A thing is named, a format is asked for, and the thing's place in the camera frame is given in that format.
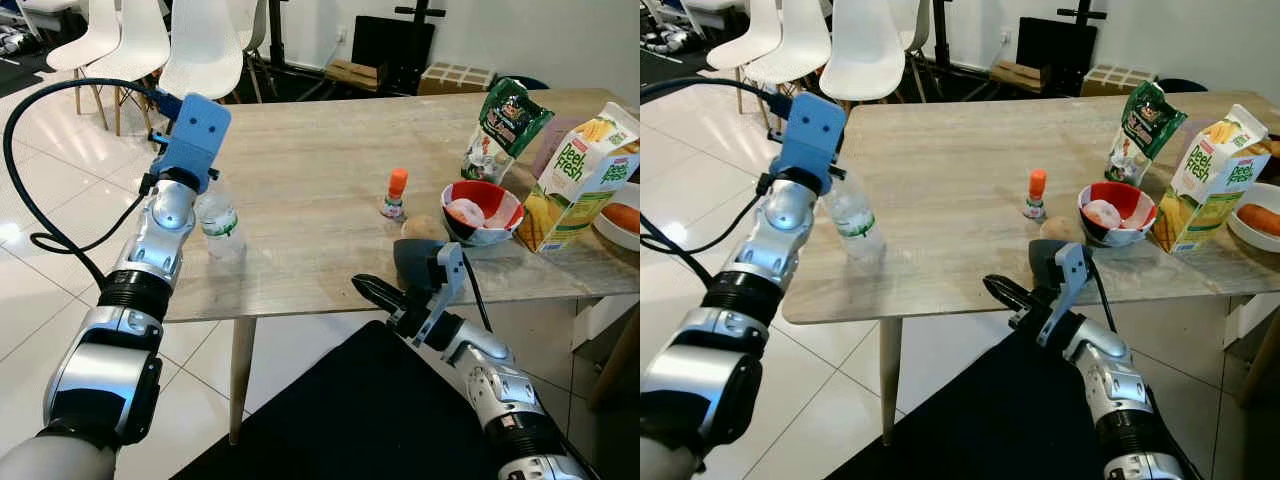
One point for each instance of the clear water bottle teal cap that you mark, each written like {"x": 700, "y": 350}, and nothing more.
{"x": 222, "y": 235}
{"x": 858, "y": 232}

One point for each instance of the dark blue cup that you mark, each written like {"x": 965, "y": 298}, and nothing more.
{"x": 1045, "y": 262}
{"x": 410, "y": 262}

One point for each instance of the small bottle orange cap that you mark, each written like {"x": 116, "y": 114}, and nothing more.
{"x": 1037, "y": 182}
{"x": 397, "y": 182}

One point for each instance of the wooden dining table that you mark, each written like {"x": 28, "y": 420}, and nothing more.
{"x": 960, "y": 150}
{"x": 320, "y": 150}

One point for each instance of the white plastic chair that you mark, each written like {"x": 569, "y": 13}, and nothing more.
{"x": 85, "y": 40}
{"x": 205, "y": 55}
{"x": 255, "y": 20}
{"x": 915, "y": 20}
{"x": 865, "y": 55}
{"x": 135, "y": 45}
{"x": 795, "y": 45}
{"x": 740, "y": 35}

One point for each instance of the black tripod stand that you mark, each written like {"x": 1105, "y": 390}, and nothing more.
{"x": 950, "y": 75}
{"x": 290, "y": 75}

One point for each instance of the red white patterned bowl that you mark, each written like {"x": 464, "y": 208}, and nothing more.
{"x": 1135, "y": 198}
{"x": 500, "y": 200}

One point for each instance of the flat brown cardboard box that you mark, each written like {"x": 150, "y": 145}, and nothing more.
{"x": 1020, "y": 75}
{"x": 355, "y": 75}

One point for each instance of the yellow green juice carton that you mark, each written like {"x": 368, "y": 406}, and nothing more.
{"x": 580, "y": 190}
{"x": 1215, "y": 190}

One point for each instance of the large white bowl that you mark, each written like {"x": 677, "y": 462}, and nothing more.
{"x": 605, "y": 233}
{"x": 1240, "y": 236}

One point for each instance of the green snack pouch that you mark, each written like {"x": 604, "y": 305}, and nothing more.
{"x": 510, "y": 120}
{"x": 1150, "y": 120}

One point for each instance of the long orange sweet potato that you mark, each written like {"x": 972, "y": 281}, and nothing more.
{"x": 1262, "y": 218}
{"x": 622, "y": 217}

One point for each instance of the black monitor screen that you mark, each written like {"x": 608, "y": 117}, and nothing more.
{"x": 390, "y": 45}
{"x": 1055, "y": 45}

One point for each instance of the patterned cardboard box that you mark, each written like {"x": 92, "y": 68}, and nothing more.
{"x": 455, "y": 78}
{"x": 1118, "y": 80}

